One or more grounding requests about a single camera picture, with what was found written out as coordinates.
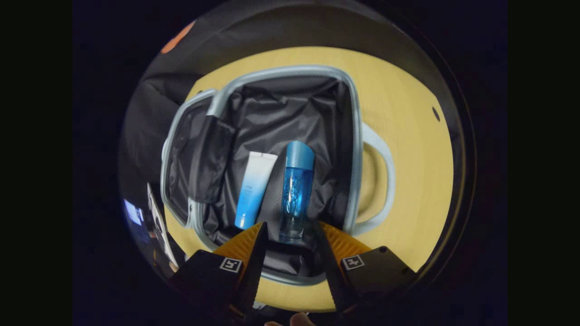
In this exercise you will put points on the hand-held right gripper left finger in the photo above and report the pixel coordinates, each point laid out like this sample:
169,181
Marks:
251,271

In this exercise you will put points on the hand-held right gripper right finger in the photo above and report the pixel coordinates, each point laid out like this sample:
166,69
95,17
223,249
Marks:
331,267

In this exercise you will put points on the white blue skincare tube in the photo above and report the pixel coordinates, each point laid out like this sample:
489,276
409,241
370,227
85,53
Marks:
253,190

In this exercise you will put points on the blue skincare bottle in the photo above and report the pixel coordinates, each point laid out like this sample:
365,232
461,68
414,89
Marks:
297,190

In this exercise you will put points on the light blue suitcase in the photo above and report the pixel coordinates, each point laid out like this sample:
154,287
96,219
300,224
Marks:
290,113

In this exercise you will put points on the white printed board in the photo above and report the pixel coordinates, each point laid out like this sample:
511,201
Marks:
161,222

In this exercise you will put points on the blue lit screen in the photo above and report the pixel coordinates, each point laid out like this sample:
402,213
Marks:
134,212

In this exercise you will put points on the black backdrop cloth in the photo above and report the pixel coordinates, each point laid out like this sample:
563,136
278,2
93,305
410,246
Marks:
281,27

